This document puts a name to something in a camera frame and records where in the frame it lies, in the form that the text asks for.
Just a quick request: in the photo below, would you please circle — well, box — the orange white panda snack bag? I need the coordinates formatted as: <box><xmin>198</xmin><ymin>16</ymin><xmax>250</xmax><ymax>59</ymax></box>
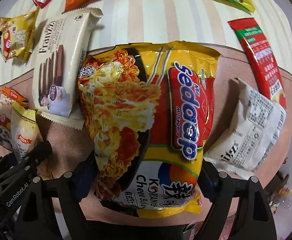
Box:
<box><xmin>0</xmin><ymin>86</ymin><xmax>29</xmax><ymax>150</ymax></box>

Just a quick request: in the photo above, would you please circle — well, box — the yellow panda snack bag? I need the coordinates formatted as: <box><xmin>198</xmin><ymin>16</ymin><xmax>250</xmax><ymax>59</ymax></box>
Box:
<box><xmin>0</xmin><ymin>7</ymin><xmax>39</xmax><ymax>63</ymax></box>

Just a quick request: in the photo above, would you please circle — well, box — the cream Franzzi cookie packet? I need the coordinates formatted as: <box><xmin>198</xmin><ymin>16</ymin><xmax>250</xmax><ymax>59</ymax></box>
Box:
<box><xmin>32</xmin><ymin>7</ymin><xmax>103</xmax><ymax>130</ymax></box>

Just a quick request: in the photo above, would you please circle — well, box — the Sedaap instant noodle packet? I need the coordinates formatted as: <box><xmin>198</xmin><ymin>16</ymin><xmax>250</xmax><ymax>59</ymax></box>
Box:
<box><xmin>77</xmin><ymin>41</ymin><xmax>220</xmax><ymax>218</ymax></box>

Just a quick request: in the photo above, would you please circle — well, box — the pale yellow snack bag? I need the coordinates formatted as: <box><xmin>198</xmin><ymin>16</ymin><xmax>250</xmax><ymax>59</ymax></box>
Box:
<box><xmin>11</xmin><ymin>101</ymin><xmax>43</xmax><ymax>162</ymax></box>

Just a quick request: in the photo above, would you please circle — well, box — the white Franzzi packet back side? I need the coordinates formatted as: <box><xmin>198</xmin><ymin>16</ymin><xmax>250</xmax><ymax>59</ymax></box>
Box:
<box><xmin>204</xmin><ymin>79</ymin><xmax>287</xmax><ymax>179</ymax></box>

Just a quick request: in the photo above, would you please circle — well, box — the long red snack packet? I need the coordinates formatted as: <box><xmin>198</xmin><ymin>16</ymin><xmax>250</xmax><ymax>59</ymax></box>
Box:
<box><xmin>228</xmin><ymin>18</ymin><xmax>287</xmax><ymax>108</ymax></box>

